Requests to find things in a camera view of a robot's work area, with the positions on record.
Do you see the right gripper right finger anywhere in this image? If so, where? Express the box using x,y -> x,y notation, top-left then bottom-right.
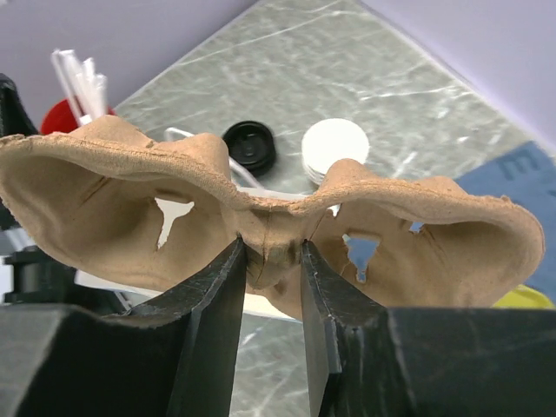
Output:
301,242 -> 555,416

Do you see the stack of brown paper cups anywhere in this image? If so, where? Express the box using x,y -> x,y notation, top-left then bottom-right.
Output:
301,118 -> 369,185

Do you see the blue letter-print cloth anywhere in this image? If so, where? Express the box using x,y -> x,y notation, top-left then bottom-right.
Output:
347,141 -> 556,301

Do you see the yellow plate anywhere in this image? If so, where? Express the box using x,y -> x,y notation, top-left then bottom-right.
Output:
493,284 -> 555,309

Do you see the red cup holder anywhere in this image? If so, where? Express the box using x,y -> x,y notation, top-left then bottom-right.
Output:
39,99 -> 81,135

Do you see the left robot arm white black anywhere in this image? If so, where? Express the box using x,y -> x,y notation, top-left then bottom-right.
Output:
1,164 -> 125,314

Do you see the brown cardboard cup carrier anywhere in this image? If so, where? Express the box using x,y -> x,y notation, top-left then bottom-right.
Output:
1,116 -> 545,319

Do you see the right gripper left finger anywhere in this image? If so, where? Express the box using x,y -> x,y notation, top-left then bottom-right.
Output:
1,240 -> 246,416

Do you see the light blue paper bag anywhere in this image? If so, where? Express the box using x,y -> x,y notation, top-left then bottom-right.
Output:
58,116 -> 337,319

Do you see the stack of black lids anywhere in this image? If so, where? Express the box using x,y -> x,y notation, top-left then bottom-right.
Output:
222,121 -> 276,177

